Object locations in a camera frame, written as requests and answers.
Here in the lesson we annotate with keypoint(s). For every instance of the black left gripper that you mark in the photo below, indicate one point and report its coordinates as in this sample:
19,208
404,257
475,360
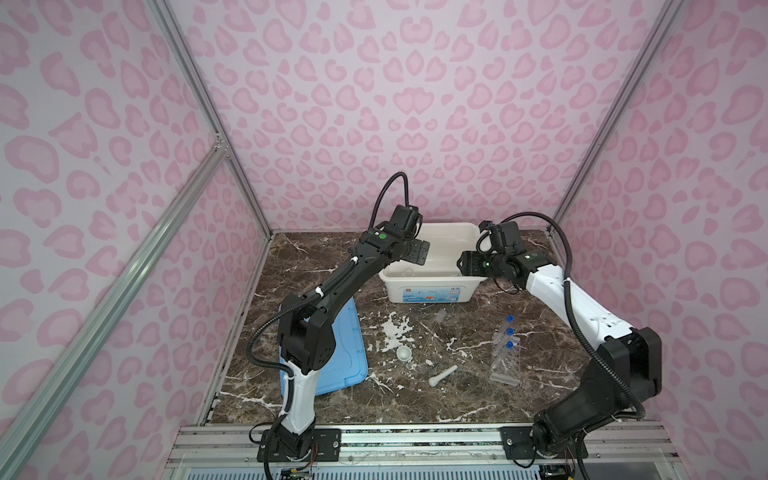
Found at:
418,253

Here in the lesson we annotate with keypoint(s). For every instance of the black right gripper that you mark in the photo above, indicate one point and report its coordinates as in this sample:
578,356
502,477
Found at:
471,258

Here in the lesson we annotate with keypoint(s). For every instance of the white plastic storage bin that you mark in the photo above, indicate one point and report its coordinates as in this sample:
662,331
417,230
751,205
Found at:
439,280

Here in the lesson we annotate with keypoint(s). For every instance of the blue-capped test tube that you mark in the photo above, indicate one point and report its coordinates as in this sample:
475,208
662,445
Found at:
499,345
507,323
505,360

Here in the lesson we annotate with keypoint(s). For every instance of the white ceramic pestle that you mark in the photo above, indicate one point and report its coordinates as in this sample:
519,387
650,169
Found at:
435,380

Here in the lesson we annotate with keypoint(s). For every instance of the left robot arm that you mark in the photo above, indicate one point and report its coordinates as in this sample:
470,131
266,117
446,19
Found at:
306,337

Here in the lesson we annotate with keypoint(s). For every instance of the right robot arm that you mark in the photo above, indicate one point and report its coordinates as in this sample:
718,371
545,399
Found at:
625,362

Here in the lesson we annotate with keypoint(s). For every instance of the clear plastic test tube rack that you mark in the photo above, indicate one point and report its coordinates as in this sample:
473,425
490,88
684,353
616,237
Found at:
510,378

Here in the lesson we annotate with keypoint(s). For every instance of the blue plastic bin lid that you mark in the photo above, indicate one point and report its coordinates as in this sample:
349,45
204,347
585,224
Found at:
348,365

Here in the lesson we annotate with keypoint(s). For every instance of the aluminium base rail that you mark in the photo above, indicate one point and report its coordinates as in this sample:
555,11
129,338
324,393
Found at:
425,451

